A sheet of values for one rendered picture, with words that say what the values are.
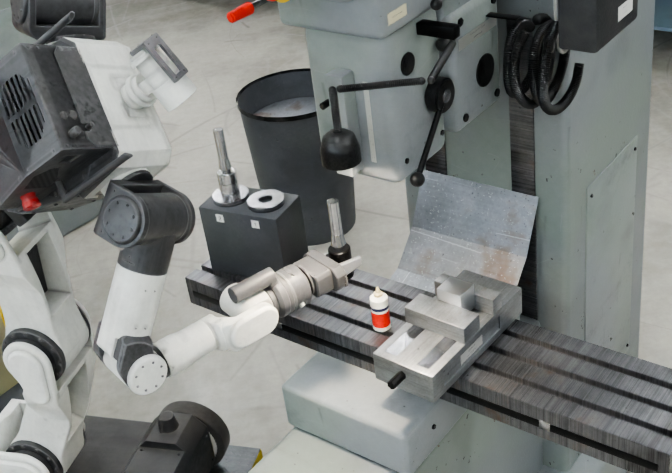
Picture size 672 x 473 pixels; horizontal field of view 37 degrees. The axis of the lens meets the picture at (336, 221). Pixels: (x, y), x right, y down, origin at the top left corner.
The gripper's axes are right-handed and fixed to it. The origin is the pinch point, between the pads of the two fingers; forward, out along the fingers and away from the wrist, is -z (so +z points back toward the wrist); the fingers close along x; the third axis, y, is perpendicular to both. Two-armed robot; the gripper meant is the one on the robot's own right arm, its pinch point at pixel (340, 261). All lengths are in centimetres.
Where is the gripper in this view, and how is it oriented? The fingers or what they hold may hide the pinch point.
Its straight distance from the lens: 209.5
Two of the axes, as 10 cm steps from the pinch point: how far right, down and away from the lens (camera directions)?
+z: -7.8, 4.0, -4.8
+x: -6.2, -3.5, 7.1
